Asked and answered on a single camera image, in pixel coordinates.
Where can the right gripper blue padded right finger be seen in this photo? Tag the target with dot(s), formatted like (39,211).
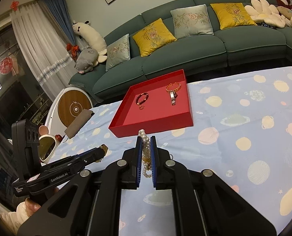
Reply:
(166,172)

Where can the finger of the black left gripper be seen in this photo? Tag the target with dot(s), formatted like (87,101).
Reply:
(91,156)

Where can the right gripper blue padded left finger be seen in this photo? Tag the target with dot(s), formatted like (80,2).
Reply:
(124,173)

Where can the gold wristwatch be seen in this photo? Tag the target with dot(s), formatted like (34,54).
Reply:
(104,148)

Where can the person's left hand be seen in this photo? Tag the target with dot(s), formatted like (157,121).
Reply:
(13,220)

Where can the pink eared vanity mirror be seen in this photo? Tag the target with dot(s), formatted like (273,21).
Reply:
(47,144)

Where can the brown folded cloth pouch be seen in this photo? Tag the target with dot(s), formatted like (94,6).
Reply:
(78,123)

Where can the white round wood-faced appliance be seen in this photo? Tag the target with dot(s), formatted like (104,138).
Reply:
(69,103)

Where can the red shallow tray box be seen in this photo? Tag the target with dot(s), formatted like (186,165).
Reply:
(148,106)

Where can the silver rectangular wristwatch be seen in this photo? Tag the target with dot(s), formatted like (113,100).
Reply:
(173,95)

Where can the blue planet print cloth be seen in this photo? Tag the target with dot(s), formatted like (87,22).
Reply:
(242,131)

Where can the grey pig plush toy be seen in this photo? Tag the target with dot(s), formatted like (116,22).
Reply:
(86,61)

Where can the pale green embroidered cushion left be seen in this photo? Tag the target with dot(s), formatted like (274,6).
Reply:
(118,52)

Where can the pale green embroidered cushion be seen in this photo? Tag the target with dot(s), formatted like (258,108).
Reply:
(190,21)
(118,52)

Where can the white sheer curtain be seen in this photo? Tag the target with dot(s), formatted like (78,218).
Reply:
(43,49)

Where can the red fish ornament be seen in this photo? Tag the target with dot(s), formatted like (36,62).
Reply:
(73,50)

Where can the red paper window decoration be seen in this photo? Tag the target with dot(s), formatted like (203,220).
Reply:
(6,66)

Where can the white cow plush bolster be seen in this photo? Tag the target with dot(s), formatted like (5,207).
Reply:
(92,37)

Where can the yellow embroidered cushion left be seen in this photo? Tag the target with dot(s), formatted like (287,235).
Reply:
(152,37)

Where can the yellow embroidered cushion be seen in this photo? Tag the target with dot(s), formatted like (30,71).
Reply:
(232,15)
(152,37)

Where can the dark green sectional sofa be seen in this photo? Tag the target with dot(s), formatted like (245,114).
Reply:
(234,50)

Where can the pale green embroidered cushion right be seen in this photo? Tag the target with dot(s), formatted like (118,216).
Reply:
(190,21)

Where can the blue drape curtain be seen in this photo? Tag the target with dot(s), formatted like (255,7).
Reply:
(59,11)

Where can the yellow embroidered cushion right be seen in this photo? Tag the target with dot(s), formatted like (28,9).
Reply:
(232,15)

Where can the cream flower shaped pillow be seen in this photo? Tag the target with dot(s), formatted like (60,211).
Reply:
(260,11)

